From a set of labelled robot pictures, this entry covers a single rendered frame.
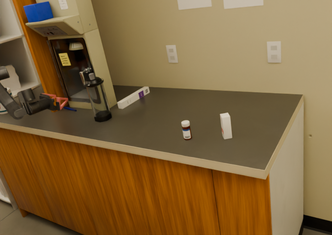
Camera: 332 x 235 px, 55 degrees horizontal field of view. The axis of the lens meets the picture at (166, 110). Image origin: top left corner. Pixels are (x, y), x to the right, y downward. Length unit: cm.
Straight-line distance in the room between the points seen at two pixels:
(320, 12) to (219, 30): 52
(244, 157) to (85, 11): 115
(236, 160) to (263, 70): 71
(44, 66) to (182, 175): 113
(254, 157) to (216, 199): 28
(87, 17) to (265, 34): 96
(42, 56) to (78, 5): 45
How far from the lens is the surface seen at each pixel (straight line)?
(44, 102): 172
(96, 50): 188
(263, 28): 177
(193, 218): 159
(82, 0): 185
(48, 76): 213
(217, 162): 127
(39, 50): 210
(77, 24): 180
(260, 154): 129
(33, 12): 193
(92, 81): 174
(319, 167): 204
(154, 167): 151
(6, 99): 168
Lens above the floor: 165
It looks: 24 degrees down
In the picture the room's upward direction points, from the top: 11 degrees counter-clockwise
